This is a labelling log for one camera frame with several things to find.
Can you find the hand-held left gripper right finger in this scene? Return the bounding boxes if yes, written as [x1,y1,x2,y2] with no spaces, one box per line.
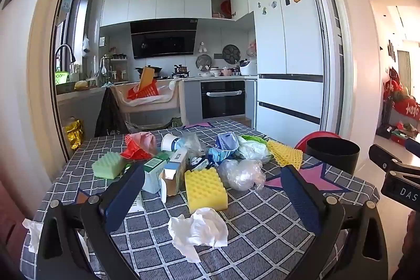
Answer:
[274,165,389,280]

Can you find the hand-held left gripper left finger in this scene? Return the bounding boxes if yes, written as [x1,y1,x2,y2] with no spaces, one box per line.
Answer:
[37,163,146,280]

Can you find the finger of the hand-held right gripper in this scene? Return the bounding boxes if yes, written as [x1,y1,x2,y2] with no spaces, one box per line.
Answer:
[368,144,420,174]
[404,136,420,153]

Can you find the green sponge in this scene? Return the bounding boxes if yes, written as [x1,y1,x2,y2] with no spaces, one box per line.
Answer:
[91,151,127,179]

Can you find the green white carton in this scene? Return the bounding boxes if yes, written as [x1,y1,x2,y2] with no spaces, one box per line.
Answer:
[142,151,176,194]

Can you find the yellow foam net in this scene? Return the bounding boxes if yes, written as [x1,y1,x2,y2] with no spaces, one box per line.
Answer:
[266,140,303,171]

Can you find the black trash bin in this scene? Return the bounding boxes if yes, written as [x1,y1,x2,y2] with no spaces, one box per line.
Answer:
[306,137,360,176]

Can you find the red pink plastic bag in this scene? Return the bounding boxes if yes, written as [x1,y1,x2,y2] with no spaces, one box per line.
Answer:
[120,132,158,161]

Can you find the blue white cardboard box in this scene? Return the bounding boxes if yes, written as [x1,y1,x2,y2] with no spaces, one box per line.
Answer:
[159,149,189,203]

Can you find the clear plastic wrap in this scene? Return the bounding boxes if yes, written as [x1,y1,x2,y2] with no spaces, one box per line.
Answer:
[217,159,266,191]

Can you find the green white plastic bag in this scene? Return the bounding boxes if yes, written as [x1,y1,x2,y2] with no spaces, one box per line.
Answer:
[236,134,271,161]

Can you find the white blue paper cup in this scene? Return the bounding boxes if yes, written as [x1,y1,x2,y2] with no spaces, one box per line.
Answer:
[161,133,187,152]

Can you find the yellow sponge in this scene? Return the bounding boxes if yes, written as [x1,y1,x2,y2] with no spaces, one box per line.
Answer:
[184,167,228,214]

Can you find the small black white packet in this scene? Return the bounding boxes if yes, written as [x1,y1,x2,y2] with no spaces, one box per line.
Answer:
[190,155,211,172]

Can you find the white tissue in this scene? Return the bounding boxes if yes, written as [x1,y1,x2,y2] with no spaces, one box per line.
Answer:
[168,208,229,263]

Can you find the clear plastic bag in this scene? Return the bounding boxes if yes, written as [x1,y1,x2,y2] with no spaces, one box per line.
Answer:
[179,132,207,159]

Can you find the light blue wrapper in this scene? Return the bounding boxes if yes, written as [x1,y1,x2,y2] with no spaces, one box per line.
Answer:
[207,147,235,166]

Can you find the blue white plastic packet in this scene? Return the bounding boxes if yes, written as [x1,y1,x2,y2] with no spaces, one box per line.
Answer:
[215,132,240,152]

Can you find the red gift box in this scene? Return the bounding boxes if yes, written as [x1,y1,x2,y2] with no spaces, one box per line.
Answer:
[390,127,411,146]

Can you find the red gift bags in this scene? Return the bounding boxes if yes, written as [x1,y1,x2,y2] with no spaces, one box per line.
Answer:
[382,68,420,121]

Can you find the grey checked star tablecloth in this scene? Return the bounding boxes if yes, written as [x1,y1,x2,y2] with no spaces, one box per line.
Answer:
[20,119,381,280]

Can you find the gold foil bag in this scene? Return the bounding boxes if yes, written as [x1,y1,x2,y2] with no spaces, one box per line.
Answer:
[62,119,84,151]

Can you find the black hanging garment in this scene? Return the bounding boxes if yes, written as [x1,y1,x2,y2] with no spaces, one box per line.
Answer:
[94,86,129,137]

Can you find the white plastic cart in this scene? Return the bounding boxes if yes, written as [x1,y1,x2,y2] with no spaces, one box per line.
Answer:
[110,77,184,130]

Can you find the red plastic basket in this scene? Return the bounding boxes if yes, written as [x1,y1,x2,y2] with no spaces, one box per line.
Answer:
[126,83,161,100]

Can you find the grey kitchen counter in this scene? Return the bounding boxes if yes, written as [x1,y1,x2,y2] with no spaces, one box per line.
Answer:
[182,75,258,125]

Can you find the orange board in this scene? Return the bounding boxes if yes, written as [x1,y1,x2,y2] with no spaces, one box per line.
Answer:
[138,67,155,92]

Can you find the black built-in oven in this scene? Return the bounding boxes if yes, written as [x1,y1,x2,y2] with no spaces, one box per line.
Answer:
[200,81,246,120]

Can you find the spice rack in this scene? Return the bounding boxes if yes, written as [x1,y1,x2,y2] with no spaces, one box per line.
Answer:
[110,54,128,83]

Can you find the black wok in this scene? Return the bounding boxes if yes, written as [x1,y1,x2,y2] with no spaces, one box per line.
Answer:
[135,64,164,79]

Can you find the green plastic basket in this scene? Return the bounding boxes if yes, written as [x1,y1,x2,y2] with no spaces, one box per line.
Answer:
[54,68,71,85]

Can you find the white rice cooker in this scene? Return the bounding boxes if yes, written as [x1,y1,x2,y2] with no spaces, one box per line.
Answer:
[239,59,258,76]

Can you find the white refrigerator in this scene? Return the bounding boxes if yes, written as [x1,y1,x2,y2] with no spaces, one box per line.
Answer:
[244,0,325,141]

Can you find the grey round hanging pan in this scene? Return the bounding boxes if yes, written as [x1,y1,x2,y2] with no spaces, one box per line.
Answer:
[196,54,213,71]

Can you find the metal kitchen faucet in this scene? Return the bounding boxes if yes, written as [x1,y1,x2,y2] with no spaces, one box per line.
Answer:
[53,44,77,71]

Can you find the dark round moulded pan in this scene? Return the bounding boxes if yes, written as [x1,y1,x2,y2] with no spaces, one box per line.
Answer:
[222,44,242,64]

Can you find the black range hood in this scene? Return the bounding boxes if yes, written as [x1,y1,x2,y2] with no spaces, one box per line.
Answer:
[129,18,200,60]

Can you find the white upper cabinets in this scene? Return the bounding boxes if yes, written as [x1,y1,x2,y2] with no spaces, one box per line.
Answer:
[100,0,248,27]

